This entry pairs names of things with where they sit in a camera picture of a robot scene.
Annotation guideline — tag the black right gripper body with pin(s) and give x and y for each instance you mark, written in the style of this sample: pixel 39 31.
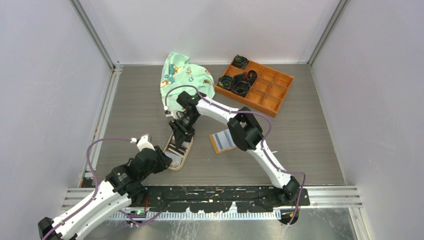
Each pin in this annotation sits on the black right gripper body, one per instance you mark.
pixel 185 123

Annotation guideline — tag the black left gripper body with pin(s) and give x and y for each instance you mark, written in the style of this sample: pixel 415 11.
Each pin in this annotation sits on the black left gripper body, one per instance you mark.
pixel 159 165

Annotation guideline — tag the beige oval card tray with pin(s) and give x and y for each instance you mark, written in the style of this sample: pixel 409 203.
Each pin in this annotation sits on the beige oval card tray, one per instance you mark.
pixel 179 154

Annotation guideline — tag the orange leather card holder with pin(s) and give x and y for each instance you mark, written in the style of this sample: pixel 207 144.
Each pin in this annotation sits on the orange leather card holder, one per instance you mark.
pixel 214 146

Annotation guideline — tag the grey card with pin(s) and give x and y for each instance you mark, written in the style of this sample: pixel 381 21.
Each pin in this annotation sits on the grey card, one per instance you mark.
pixel 223 140

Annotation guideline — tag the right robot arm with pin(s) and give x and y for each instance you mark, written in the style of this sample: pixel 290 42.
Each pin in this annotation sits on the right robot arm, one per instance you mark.
pixel 245 132

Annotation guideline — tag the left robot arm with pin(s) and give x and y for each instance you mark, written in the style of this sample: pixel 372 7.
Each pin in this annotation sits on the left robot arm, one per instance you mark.
pixel 121 188

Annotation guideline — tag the light green printed shirt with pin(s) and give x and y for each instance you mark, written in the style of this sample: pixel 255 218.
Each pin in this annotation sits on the light green printed shirt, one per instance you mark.
pixel 179 75

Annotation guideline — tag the blue yellow rolled tie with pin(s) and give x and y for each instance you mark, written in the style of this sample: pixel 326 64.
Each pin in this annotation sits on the blue yellow rolled tie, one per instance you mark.
pixel 225 82

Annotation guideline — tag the black orange rolled tie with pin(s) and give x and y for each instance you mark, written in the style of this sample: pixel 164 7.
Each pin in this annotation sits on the black orange rolled tie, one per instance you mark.
pixel 250 76

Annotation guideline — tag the dark green rolled tie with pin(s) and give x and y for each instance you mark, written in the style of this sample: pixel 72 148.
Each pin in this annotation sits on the dark green rolled tie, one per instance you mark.
pixel 240 62

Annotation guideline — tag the orange compartment organizer tray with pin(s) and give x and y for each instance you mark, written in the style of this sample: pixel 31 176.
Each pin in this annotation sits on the orange compartment organizer tray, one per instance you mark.
pixel 266 94

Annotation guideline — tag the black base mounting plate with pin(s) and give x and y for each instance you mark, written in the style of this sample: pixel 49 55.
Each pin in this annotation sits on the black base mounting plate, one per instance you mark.
pixel 214 199

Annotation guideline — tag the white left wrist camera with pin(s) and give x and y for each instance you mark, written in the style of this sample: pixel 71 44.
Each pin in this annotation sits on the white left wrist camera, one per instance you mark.
pixel 142 143

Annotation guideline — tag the aluminium front rail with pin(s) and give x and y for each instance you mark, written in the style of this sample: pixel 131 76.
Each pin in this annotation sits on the aluminium front rail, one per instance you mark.
pixel 322 197

